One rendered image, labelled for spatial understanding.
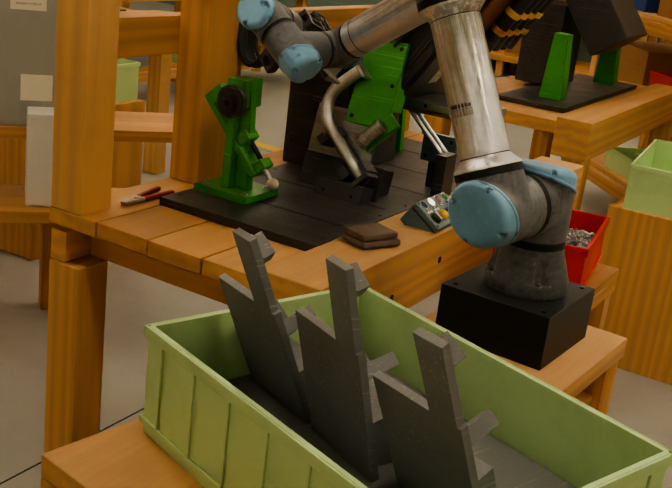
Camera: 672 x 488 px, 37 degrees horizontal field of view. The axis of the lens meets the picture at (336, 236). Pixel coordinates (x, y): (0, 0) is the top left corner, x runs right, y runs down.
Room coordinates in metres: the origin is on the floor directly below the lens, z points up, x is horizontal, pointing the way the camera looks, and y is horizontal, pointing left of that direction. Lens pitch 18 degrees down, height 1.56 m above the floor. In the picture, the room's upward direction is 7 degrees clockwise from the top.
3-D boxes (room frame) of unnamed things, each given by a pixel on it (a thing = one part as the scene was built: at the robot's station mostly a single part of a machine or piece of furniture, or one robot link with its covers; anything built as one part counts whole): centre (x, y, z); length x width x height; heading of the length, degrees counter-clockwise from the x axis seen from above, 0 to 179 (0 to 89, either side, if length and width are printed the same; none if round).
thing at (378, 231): (2.00, -0.07, 0.91); 0.10 x 0.08 x 0.03; 127
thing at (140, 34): (2.70, 0.27, 1.23); 1.30 x 0.05 x 0.09; 150
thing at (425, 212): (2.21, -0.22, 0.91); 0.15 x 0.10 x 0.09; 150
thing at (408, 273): (2.38, -0.30, 0.82); 1.50 x 0.14 x 0.15; 150
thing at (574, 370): (1.72, -0.35, 0.83); 0.32 x 0.32 x 0.04; 57
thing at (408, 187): (2.52, -0.05, 0.89); 1.10 x 0.42 x 0.02; 150
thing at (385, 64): (2.42, -0.07, 1.17); 0.13 x 0.12 x 0.20; 150
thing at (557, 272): (1.72, -0.35, 1.00); 0.15 x 0.15 x 0.10
